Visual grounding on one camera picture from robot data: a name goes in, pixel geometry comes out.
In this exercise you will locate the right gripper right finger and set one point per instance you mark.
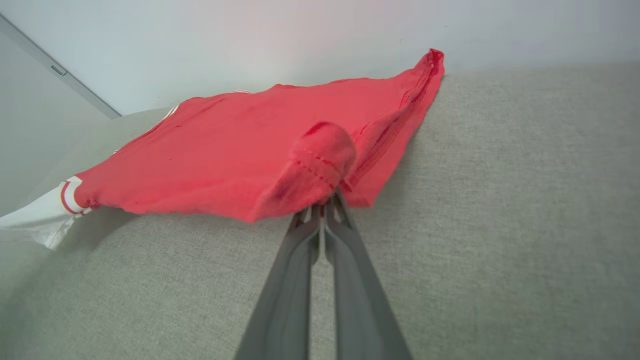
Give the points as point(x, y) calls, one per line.
point(360, 310)

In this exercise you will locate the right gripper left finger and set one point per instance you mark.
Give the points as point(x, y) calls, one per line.
point(285, 310)

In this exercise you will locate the red and white jersey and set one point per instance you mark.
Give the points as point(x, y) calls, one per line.
point(225, 150)

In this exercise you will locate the grey fabric sofa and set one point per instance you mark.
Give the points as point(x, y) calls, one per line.
point(500, 225)

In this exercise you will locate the grey wall trim strip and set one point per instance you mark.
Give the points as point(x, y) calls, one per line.
point(85, 93)

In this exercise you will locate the small dark wall plate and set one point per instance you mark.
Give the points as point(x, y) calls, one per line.
point(58, 70)

